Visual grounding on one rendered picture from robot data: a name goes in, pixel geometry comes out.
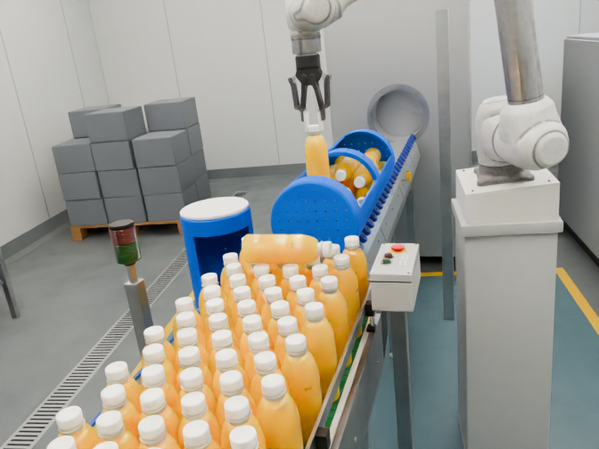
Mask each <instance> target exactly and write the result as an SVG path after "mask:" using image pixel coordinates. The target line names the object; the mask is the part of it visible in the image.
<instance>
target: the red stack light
mask: <svg viewBox="0 0 599 449"><path fill-rule="evenodd" d="M109 232H110V237H111V244H112V245H114V246H123V245H128V244H131V243H133V242H135V241H137V239H138V238H137V233H136V228H135V224H134V225H133V226H131V227H129V228H127V229H124V230H119V231H112V230H111V229H109Z"/></svg>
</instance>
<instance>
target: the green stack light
mask: <svg viewBox="0 0 599 449"><path fill-rule="evenodd" d="M112 247H113V251H114V256H115V259H116V263H117V264H120V265H126V264H131V263H134V262H136V261H138V260H140V259H141V257H142V255H141V250H140V246H139V242H138V239H137V241H135V242H133V243H131V244H128V245H123V246H114V245H112Z"/></svg>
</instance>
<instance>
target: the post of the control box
mask: <svg viewBox="0 0 599 449"><path fill-rule="evenodd" d="M390 328H391V343H392V358H393V372H394V387H395V402H396V416H397V431H398V449H414V431H413V413H412V395H411V377H410V359H409V341H408V323H407V312H391V311H390Z"/></svg>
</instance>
